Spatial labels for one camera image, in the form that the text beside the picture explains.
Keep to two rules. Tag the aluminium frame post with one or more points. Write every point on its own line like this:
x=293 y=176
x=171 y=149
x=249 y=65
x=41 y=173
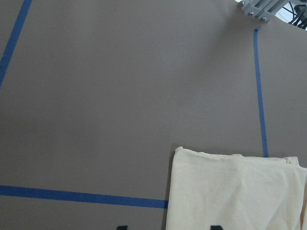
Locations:
x=263 y=10

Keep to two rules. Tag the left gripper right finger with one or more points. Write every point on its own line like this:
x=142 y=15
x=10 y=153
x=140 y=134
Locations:
x=215 y=227

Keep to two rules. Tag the cream long-sleeve printed shirt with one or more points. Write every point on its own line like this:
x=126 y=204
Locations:
x=236 y=192

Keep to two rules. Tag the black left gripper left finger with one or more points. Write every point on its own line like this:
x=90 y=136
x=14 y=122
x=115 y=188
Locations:
x=122 y=227

